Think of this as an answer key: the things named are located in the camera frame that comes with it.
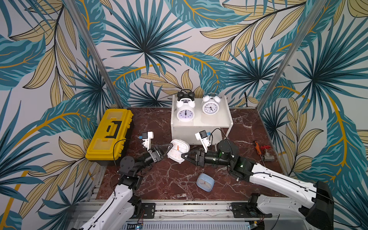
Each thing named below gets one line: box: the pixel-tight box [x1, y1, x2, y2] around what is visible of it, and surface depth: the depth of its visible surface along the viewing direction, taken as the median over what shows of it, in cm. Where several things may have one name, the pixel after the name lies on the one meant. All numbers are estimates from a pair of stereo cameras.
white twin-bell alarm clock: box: [201, 92, 221, 115], surface depth 69 cm
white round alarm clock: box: [176, 98, 196, 123], surface depth 65 cm
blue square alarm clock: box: [196, 172, 216, 193], surface depth 79 cm
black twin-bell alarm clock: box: [176, 89, 196, 105], surface depth 69 cm
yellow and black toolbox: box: [85, 108, 134, 164], surface depth 85 cm
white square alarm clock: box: [167, 138, 191, 165], surface depth 63 cm
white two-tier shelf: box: [171, 94, 234, 146], surface depth 71 cm
